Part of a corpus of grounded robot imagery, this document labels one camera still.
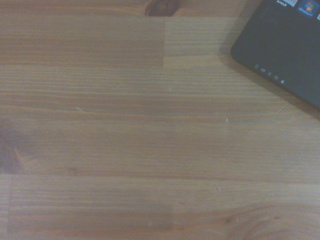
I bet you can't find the black laptop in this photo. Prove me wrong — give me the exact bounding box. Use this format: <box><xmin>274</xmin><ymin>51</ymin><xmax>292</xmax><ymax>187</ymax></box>
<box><xmin>230</xmin><ymin>0</ymin><xmax>320</xmax><ymax>110</ymax></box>

